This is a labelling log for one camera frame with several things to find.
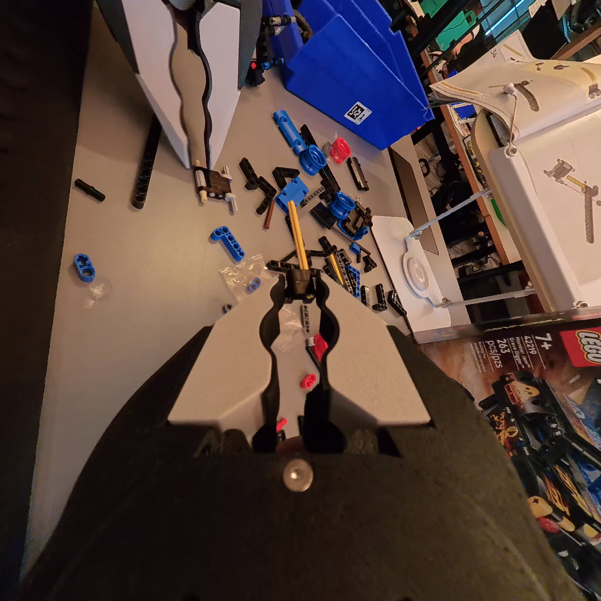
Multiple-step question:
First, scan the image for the long black toy pin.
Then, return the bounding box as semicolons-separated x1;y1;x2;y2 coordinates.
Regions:
74;178;106;202

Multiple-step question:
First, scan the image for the monster truck toy set box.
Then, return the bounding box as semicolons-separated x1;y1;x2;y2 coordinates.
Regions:
415;317;601;601

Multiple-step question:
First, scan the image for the blue storage bin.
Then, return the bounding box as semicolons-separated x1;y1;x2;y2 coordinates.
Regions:
260;0;405;95

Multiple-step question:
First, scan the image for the long black holed beam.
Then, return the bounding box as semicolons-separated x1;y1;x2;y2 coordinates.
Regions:
131;115;162;209

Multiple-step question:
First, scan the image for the small clear plastic scrap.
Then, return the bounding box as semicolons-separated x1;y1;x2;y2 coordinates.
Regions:
85;278;112;309

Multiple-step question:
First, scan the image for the white booklet stand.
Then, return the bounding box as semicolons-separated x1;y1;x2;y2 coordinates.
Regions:
371;110;601;340

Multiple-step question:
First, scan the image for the blue holed toy beam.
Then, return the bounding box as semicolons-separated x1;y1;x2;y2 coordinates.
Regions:
210;226;246;261

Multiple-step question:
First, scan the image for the black dimpled mat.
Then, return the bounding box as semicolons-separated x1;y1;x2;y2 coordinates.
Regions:
0;0;95;601

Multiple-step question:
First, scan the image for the stack of black toy beams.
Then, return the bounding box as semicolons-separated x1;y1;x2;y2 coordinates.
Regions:
239;157;408;316

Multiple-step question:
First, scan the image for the blue square toy panel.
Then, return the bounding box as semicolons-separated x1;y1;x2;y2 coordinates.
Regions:
274;177;310;212

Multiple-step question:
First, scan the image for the blue toy wheel hub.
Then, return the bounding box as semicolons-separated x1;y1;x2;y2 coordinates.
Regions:
327;192;356;221
300;145;327;177

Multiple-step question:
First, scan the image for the instruction booklet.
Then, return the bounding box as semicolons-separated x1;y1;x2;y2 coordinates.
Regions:
429;30;601;287

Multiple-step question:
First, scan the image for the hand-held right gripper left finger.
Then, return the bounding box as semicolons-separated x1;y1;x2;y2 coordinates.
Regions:
167;276;287;454

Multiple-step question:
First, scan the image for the pile of small coloured pins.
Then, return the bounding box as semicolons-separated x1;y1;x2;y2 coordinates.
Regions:
275;415;306;444

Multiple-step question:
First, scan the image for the grey desk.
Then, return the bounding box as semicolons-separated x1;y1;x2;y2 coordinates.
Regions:
21;9;470;578

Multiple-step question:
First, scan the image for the blue bin with square tag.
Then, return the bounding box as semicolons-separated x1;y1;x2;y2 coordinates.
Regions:
284;14;435;151

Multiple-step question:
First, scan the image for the black frame with white pins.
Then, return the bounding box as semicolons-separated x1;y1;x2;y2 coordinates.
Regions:
195;162;238;212

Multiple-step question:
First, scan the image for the black ribbed toy block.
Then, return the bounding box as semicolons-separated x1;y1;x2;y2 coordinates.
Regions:
347;157;370;191

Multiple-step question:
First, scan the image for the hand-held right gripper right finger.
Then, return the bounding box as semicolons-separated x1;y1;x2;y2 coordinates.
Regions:
303;275;432;454

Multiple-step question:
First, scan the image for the clear plastic bag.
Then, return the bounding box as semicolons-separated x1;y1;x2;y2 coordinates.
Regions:
220;255;306;353

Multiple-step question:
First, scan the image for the black and blue chassis assembly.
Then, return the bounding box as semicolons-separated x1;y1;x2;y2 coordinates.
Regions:
310;197;375;241

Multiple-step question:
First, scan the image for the blue long tube connector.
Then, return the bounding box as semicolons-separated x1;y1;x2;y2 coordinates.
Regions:
273;110;306;156

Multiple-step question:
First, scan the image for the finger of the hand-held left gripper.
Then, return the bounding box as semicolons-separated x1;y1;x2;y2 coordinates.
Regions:
188;0;242;166
122;0;197;170

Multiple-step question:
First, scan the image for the green plastic crate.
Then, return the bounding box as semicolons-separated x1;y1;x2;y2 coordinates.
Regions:
418;0;477;50

